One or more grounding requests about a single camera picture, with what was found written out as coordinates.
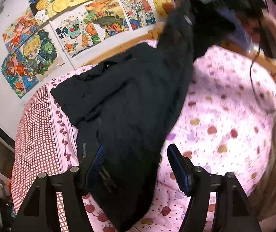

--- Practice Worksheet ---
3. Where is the red haired girl drawing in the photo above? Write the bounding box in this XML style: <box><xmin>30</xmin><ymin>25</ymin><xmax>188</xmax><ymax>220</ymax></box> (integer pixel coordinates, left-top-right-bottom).
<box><xmin>1</xmin><ymin>50</ymin><xmax>39</xmax><ymax>98</ymax></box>

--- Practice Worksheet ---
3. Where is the orange fruit drawing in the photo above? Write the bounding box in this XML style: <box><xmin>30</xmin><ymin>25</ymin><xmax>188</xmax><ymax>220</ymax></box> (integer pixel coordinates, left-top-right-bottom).
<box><xmin>54</xmin><ymin>5</ymin><xmax>101</xmax><ymax>58</ymax></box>

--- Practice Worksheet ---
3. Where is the black padded jacket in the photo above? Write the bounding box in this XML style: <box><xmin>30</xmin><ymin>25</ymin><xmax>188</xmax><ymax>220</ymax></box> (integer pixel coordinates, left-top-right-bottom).
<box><xmin>50</xmin><ymin>0</ymin><xmax>238</xmax><ymax>232</ymax></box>

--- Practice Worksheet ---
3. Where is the pineapple yellow drawing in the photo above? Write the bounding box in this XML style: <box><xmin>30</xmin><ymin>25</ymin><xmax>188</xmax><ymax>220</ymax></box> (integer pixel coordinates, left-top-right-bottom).
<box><xmin>28</xmin><ymin>0</ymin><xmax>68</xmax><ymax>26</ymax></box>

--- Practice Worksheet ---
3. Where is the red checked bed sheet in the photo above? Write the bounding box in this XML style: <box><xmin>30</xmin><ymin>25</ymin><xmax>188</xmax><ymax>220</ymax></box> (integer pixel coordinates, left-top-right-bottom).
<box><xmin>10</xmin><ymin>82</ymin><xmax>81</xmax><ymax>232</ymax></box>

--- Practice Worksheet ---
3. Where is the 2024 dragon drawing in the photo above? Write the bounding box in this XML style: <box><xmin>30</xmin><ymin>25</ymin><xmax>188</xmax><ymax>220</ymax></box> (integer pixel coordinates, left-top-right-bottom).
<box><xmin>120</xmin><ymin>0</ymin><xmax>156</xmax><ymax>30</ymax></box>

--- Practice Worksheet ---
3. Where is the wooden bed frame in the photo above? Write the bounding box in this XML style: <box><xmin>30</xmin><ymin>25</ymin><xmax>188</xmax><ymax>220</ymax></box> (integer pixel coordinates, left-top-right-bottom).
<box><xmin>81</xmin><ymin>23</ymin><xmax>276</xmax><ymax>81</ymax></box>

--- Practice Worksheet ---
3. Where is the black cable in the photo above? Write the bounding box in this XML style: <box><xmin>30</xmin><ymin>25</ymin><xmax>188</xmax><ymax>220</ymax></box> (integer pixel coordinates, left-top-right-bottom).
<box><xmin>248</xmin><ymin>0</ymin><xmax>276</xmax><ymax>114</ymax></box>

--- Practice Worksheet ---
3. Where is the person right hand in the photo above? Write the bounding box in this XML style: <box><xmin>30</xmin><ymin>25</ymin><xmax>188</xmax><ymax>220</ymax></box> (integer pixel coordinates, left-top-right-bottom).
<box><xmin>236</xmin><ymin>9</ymin><xmax>276</xmax><ymax>45</ymax></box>

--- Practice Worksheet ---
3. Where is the blond boy cartoon drawing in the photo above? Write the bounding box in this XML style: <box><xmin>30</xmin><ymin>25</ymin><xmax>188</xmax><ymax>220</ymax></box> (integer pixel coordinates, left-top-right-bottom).
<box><xmin>20</xmin><ymin>27</ymin><xmax>65</xmax><ymax>81</ymax></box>

